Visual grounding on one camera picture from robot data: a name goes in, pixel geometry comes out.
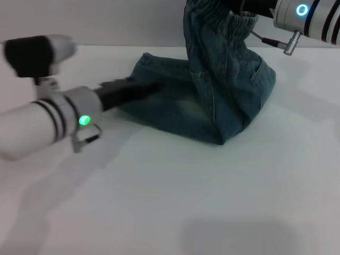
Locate left arm cable with connector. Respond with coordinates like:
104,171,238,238
71,123,103,154

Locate right arm cable with connector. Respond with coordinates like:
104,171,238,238
250,30,302,56

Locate arm cable with connector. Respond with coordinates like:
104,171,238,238
71,123,103,154
250,30,302,56

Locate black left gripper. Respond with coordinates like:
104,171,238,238
95,79,166,113

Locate blue denim shorts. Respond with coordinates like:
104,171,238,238
116,0,277,146

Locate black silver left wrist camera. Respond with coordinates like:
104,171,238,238
3,34,78,92

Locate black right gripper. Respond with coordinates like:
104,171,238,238
239,0,278,19

